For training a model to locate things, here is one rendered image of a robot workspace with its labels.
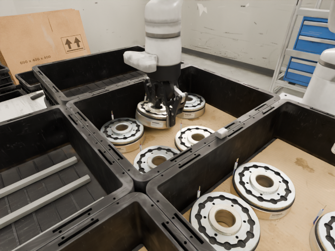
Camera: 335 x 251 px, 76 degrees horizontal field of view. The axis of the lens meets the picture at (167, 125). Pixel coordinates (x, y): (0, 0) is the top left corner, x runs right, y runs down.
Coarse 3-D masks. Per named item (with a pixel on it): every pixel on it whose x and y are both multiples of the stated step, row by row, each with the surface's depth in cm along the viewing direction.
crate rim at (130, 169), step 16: (192, 64) 68; (96, 96) 50; (272, 96) 50; (80, 112) 44; (256, 112) 44; (96, 128) 39; (112, 144) 36; (128, 160) 33; (176, 160) 33; (144, 176) 30; (144, 192) 31
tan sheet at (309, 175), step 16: (272, 144) 51; (288, 144) 51; (256, 160) 47; (272, 160) 47; (288, 160) 47; (304, 160) 47; (320, 160) 47; (288, 176) 43; (304, 176) 43; (320, 176) 43; (304, 192) 40; (320, 192) 40; (304, 208) 37; (320, 208) 37; (224, 224) 35; (272, 224) 35; (288, 224) 35; (304, 224) 35; (272, 240) 33; (288, 240) 33; (304, 240) 33
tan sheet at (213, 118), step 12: (216, 108) 65; (192, 120) 60; (204, 120) 60; (216, 120) 60; (228, 120) 60; (156, 132) 55; (168, 132) 55; (144, 144) 51; (156, 144) 51; (168, 144) 51; (132, 156) 48
